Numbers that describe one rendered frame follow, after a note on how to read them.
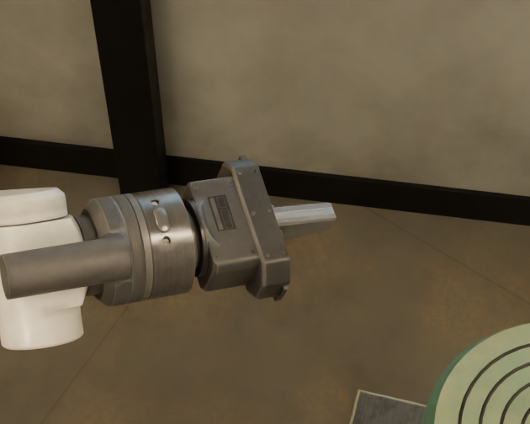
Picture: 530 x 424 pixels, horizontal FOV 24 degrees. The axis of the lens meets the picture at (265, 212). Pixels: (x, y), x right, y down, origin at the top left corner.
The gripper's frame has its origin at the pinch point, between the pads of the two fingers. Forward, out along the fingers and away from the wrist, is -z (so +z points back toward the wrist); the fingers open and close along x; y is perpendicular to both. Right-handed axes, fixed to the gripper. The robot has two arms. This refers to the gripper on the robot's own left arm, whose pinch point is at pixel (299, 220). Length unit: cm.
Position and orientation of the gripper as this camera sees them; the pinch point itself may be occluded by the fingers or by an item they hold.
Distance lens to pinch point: 104.9
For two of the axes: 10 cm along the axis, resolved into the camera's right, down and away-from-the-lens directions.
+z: -9.2, 1.5, -3.6
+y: 2.5, -4.8, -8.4
